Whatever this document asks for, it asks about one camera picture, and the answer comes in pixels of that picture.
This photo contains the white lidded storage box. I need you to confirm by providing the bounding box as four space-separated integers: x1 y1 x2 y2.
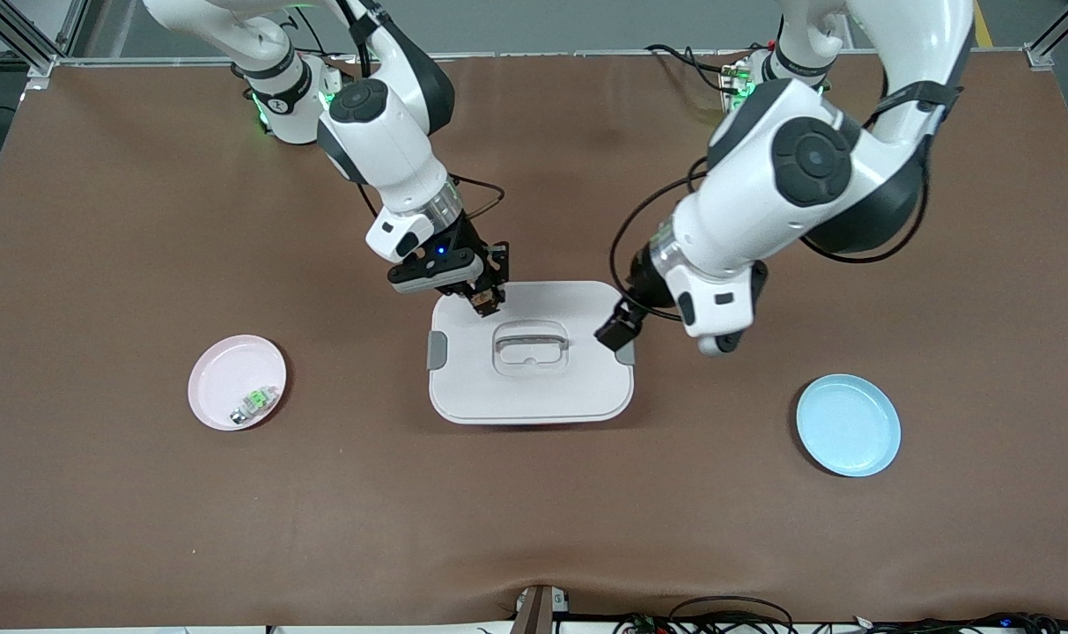
427 281 636 426

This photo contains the brown table mat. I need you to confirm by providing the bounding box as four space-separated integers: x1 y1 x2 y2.
0 51 1068 628

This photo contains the light blue round plate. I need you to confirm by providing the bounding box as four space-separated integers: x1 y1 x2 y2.
796 374 902 478

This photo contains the pink round plate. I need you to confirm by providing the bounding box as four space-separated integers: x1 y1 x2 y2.
188 335 288 431

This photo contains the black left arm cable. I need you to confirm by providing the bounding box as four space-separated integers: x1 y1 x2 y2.
608 132 931 320

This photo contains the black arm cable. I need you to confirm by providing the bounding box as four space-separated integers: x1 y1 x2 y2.
450 174 505 221
608 132 931 320

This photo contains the gray lid handle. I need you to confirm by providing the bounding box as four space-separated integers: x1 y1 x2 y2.
493 331 570 355

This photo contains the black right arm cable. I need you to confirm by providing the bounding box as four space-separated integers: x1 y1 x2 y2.
450 174 505 221

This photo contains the metal table edge rail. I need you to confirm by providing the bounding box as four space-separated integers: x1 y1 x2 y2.
54 48 1027 64

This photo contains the black left base cable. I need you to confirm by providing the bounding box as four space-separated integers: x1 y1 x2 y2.
645 42 737 93

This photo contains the black base cable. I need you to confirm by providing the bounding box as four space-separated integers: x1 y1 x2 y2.
645 42 737 93
283 7 358 64

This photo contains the green and clear switch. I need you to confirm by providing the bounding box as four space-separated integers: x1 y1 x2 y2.
229 386 279 426

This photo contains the black right base cable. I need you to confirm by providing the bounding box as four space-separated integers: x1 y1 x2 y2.
283 7 358 64

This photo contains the black cable loop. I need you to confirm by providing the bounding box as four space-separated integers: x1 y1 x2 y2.
668 596 796 634

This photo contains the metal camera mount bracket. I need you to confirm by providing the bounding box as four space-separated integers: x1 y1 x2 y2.
514 584 571 634

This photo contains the aluminium frame profile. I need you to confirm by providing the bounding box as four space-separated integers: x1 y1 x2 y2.
1024 0 1068 71
0 0 90 80

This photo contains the black cable bundle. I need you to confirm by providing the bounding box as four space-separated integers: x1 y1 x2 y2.
851 610 1068 634

